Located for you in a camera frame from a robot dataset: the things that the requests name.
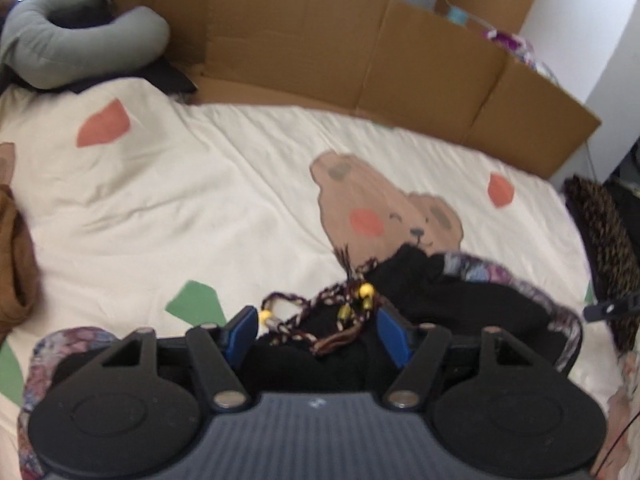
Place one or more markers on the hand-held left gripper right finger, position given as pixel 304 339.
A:
pixel 392 332

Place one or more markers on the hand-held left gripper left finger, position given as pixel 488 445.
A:
pixel 243 327

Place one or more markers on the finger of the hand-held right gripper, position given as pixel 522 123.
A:
pixel 596 313

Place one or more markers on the black shorts with bear-print trim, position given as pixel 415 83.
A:
pixel 450 300

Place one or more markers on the dark patterned cushion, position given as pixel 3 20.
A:
pixel 607 240

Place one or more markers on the cream bear-print bed sheet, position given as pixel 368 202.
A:
pixel 200 185

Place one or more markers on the brown garment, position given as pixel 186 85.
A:
pixel 17 270

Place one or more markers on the purple white patterned cloth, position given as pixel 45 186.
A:
pixel 510 45

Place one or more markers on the brown cardboard sheet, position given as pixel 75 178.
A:
pixel 300 40

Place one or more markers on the small teal object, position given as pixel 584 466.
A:
pixel 456 14

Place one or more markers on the grey U-shaped pillow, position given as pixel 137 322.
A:
pixel 40 55

